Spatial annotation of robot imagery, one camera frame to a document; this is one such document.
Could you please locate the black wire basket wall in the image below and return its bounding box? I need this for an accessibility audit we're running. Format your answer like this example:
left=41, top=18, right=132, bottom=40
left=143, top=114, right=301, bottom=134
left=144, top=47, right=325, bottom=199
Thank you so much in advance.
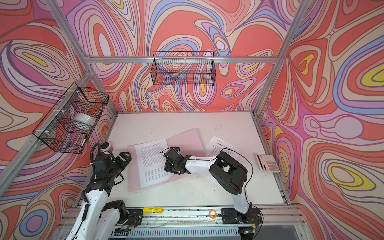
left=151, top=51, right=216, bottom=86
left=33, top=83, right=109, bottom=154

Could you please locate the pink cup with black lid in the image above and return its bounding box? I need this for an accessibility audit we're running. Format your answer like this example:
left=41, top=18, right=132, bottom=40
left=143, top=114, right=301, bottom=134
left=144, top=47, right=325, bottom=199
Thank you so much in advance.
left=100, top=142, right=113, bottom=152

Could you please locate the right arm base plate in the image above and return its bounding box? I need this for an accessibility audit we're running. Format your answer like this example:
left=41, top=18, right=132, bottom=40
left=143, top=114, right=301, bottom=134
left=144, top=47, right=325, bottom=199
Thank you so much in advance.
left=220, top=206, right=264, bottom=225

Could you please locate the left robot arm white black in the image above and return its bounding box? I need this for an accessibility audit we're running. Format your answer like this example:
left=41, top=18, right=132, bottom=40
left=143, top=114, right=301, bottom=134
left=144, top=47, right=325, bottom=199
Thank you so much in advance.
left=66, top=142, right=132, bottom=240

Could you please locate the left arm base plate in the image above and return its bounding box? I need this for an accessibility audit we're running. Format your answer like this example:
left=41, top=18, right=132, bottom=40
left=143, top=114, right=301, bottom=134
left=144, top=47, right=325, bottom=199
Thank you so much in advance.
left=126, top=209, right=143, bottom=227

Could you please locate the printed paper sheet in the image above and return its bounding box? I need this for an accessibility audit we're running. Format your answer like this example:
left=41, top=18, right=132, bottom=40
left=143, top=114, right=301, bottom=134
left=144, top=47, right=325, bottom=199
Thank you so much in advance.
left=205, top=136, right=239, bottom=158
left=135, top=139, right=173, bottom=189

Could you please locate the white tape roll in basket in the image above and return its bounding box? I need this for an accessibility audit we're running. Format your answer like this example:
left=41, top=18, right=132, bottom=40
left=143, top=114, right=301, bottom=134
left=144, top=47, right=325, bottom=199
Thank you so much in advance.
left=72, top=113, right=96, bottom=132

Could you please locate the pink folder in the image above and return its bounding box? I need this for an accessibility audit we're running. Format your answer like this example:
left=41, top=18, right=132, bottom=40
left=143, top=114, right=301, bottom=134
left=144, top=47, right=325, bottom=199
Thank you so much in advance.
left=127, top=129, right=206, bottom=192

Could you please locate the black wire basket left wall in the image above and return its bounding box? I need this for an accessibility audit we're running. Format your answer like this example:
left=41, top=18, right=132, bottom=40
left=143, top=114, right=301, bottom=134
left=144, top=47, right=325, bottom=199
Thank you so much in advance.
left=33, top=83, right=109, bottom=154

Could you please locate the yellow label block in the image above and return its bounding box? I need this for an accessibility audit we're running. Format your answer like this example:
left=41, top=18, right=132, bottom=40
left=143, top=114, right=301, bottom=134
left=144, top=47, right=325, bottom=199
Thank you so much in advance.
left=143, top=207, right=163, bottom=214

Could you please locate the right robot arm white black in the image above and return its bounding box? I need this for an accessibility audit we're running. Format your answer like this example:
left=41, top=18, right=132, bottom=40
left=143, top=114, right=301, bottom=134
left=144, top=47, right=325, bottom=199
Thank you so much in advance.
left=161, top=147, right=264, bottom=226

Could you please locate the black wire basket back wall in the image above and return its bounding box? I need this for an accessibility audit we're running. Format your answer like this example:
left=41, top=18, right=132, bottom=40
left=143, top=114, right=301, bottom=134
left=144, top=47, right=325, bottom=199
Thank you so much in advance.
left=151, top=51, right=216, bottom=86

